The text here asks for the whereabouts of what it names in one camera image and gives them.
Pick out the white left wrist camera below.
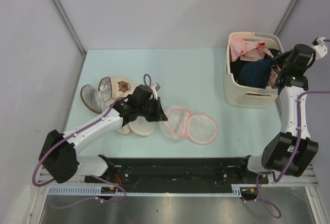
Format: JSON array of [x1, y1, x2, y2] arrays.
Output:
[[151, 83, 160, 99]]

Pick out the black garment in basket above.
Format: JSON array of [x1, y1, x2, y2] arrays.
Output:
[[230, 49, 280, 86]]

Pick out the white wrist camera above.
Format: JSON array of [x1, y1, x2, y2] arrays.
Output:
[[312, 37, 328, 60], [151, 83, 160, 99]]

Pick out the cream plastic laundry basket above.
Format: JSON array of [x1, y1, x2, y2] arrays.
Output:
[[223, 32, 284, 108]]

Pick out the pink bras in basket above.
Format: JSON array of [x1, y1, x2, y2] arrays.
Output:
[[230, 38, 281, 89]]

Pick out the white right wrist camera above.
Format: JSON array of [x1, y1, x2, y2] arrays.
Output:
[[312, 37, 328, 60]]

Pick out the black bra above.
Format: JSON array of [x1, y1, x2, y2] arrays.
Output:
[[236, 58, 275, 89]]

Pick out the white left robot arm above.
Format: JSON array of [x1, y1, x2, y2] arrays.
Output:
[[38, 83, 168, 184]]

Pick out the white slotted cable duct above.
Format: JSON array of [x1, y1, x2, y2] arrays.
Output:
[[47, 184, 257, 197]]

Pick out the silver brown-rimmed bra cup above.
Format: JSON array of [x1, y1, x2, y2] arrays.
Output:
[[80, 84, 103, 114]]

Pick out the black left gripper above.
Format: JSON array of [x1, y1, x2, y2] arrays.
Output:
[[138, 97, 167, 122]]

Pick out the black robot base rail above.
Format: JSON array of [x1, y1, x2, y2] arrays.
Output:
[[84, 156, 269, 189]]

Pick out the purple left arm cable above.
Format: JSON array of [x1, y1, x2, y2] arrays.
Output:
[[32, 74, 155, 209]]

